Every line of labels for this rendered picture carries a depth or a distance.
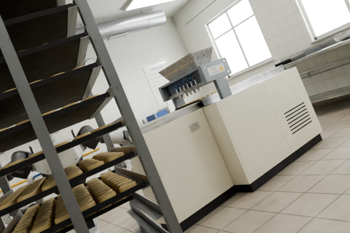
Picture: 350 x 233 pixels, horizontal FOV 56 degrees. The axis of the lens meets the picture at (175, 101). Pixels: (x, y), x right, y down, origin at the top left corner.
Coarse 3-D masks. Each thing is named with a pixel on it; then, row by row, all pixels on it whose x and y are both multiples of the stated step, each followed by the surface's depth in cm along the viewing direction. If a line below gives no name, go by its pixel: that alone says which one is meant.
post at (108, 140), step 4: (100, 112) 151; (96, 116) 150; (100, 116) 150; (96, 120) 150; (100, 120) 150; (100, 124) 150; (104, 124) 150; (104, 136) 150; (108, 136) 150; (104, 140) 151; (108, 140) 150; (108, 144) 150; (112, 144) 150; (116, 164) 150; (120, 164) 150; (132, 204) 149
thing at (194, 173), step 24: (192, 120) 288; (168, 144) 270; (192, 144) 282; (216, 144) 297; (168, 168) 264; (192, 168) 277; (216, 168) 290; (144, 192) 281; (168, 192) 259; (192, 192) 271; (216, 192) 284; (192, 216) 269
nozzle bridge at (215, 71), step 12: (216, 60) 294; (192, 72) 295; (204, 72) 283; (216, 72) 291; (228, 72) 299; (168, 84) 325; (180, 84) 325; (204, 84) 297; (216, 84) 290; (168, 96) 339; (228, 96) 292
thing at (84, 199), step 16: (112, 176) 124; (80, 192) 117; (96, 192) 102; (112, 192) 92; (32, 208) 128; (48, 208) 112; (64, 208) 98; (80, 208) 89; (32, 224) 101; (48, 224) 87
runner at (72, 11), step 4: (72, 4) 97; (76, 4) 92; (68, 8) 92; (72, 8) 93; (76, 8) 94; (68, 12) 94; (72, 12) 96; (76, 12) 97; (68, 16) 97; (72, 16) 98; (76, 16) 99; (68, 20) 100; (72, 20) 101; (76, 20) 103; (68, 24) 103; (72, 24) 105; (68, 28) 106; (72, 28) 108; (68, 32) 110; (72, 32) 112; (68, 36) 114
